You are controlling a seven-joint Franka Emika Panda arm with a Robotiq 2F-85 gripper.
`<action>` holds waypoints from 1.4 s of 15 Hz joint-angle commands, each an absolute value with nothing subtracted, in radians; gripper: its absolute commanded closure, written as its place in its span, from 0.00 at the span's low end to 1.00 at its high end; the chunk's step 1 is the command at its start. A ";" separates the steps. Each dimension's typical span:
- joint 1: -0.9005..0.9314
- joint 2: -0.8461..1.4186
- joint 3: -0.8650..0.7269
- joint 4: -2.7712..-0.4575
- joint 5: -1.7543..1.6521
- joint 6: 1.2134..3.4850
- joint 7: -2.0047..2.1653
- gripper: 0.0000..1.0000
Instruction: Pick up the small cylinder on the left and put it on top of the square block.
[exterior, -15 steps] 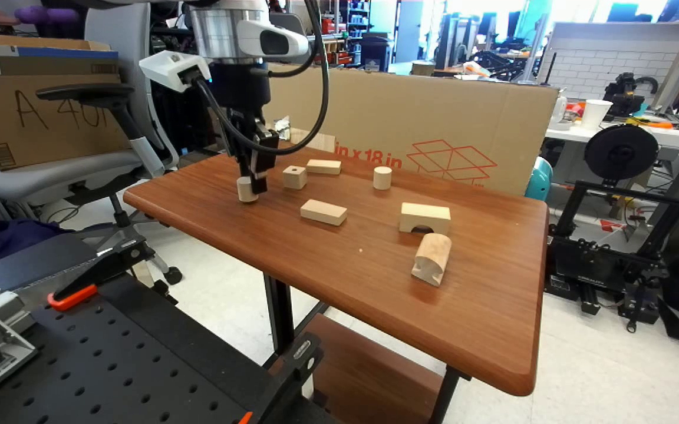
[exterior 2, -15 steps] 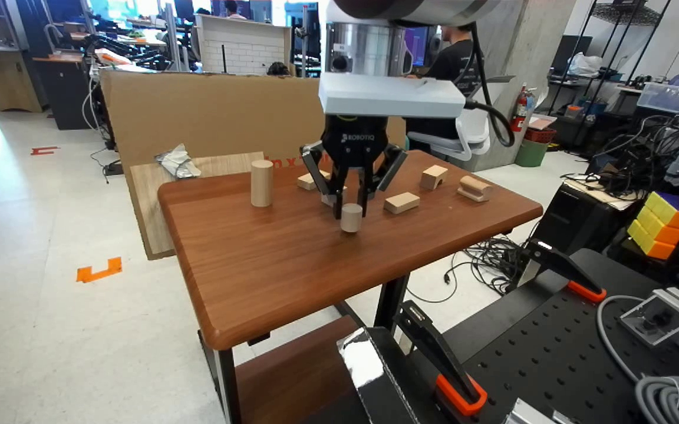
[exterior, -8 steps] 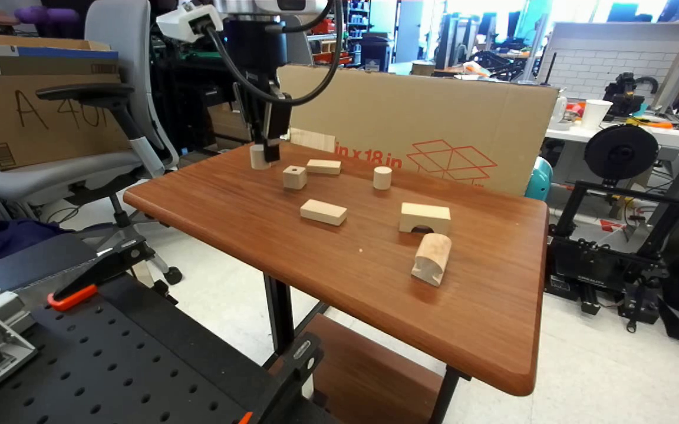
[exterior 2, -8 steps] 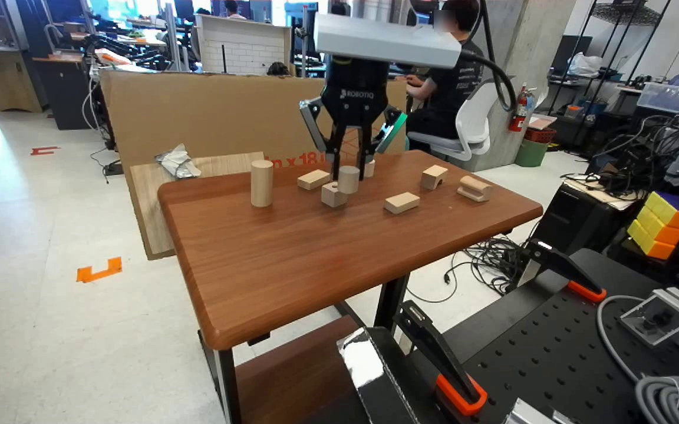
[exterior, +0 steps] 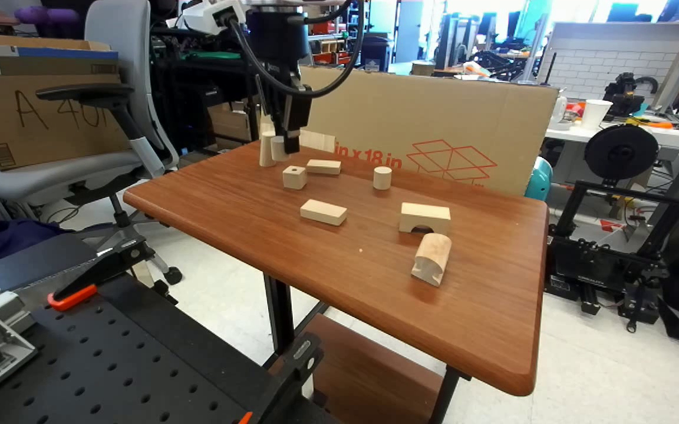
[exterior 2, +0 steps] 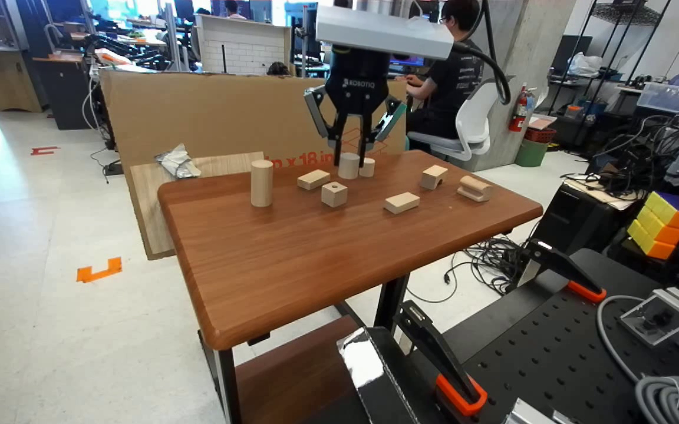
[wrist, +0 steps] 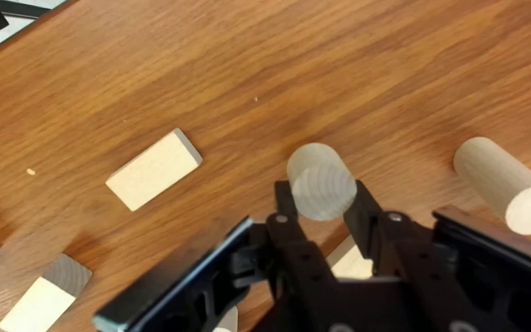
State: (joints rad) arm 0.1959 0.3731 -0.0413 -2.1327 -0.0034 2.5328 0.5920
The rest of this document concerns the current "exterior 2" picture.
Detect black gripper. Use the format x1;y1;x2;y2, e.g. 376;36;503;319
304;44;409;169

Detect rectangular wooden block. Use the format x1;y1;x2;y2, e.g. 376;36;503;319
296;167;332;194
383;192;423;216

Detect square wooden block with hole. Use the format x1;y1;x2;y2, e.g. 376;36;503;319
318;179;352;211

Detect tall wooden cylinder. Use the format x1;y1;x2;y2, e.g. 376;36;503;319
248;158;277;211

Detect person in black shirt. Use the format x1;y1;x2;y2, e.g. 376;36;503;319
406;0;488;140

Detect white office chair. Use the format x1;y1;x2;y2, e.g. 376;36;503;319
409;79;514;172

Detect white pegboard panel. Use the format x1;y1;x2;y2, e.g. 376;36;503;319
195;15;296;79

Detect large cardboard sheet red print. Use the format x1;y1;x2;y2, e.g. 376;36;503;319
100;69;411;172

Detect red fire extinguisher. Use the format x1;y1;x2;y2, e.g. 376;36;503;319
509;82;532;135

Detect green bin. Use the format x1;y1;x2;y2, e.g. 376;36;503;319
514;140;550;169

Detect crumpled white paper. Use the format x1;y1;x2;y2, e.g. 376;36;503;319
156;142;202;181

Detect wooden table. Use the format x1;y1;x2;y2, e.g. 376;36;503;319
195;274;412;424

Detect flat light wooden plank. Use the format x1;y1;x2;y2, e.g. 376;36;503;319
128;148;267;262

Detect brown wooden base board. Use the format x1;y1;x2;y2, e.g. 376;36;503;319
231;313;360;424

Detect orange floor tape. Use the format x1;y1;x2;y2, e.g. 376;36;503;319
76;254;125;285

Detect black perforated mounting platform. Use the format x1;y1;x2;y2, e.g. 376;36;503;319
307;246;679;424

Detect yellow orange box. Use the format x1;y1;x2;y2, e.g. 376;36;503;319
626;189;679;265

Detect wooden cabinet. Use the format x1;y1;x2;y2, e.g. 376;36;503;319
0;44;42;113

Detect grey metal connector box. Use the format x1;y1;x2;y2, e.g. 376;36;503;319
619;285;679;372

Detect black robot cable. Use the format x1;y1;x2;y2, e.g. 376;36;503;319
448;0;514;109

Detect black floor cables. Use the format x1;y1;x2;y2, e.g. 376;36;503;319
406;235;543;307

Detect black clamp orange handle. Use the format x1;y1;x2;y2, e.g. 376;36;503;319
523;238;611;307
391;300;490;419

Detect grey corrugated hose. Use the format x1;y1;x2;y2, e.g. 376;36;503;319
596;292;679;424

